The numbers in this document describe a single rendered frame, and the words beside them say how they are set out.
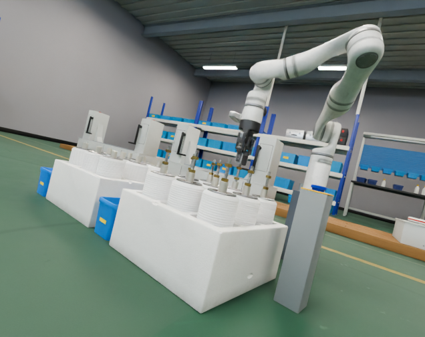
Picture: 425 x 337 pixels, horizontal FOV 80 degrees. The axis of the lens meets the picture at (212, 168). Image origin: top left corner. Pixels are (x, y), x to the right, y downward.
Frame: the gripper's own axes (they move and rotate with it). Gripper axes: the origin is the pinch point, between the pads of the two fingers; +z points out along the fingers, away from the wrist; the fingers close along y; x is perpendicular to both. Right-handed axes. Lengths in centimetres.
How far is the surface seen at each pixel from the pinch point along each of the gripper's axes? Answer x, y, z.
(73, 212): 53, -18, 34
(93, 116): 360, 238, -34
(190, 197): 3.3, -26.3, 14.0
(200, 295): -9.0, -35.1, 32.1
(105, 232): 31, -23, 33
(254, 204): -12.0, -17.4, 12.1
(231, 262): -12.3, -28.3, 25.4
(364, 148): -102, 569, -122
